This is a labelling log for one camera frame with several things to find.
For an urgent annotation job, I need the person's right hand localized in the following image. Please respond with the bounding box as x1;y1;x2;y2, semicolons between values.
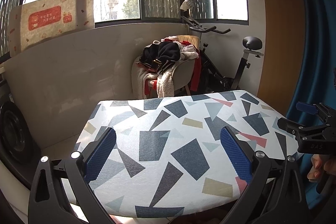
307;154;336;182

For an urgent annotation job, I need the blue curtain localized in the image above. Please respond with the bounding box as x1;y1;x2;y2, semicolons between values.
286;0;336;209

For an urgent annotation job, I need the geometric patterned table cover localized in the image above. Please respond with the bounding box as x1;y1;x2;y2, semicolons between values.
75;90;298;218

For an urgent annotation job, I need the grey washing machine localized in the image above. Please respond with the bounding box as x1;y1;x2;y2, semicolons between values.
0;77;35;164

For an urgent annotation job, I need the black exercise bike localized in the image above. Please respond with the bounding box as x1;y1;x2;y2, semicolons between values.
181;15;264;93

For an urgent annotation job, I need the pile of clothes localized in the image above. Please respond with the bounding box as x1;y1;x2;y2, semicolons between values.
131;35;202;99

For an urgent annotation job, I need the beige armchair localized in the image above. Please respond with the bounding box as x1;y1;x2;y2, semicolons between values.
131;35;202;98

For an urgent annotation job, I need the wooden panel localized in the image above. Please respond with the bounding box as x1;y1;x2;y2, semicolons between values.
257;0;305;114

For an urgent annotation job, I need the white cap on bike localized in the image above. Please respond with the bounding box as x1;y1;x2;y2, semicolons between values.
180;0;194;11

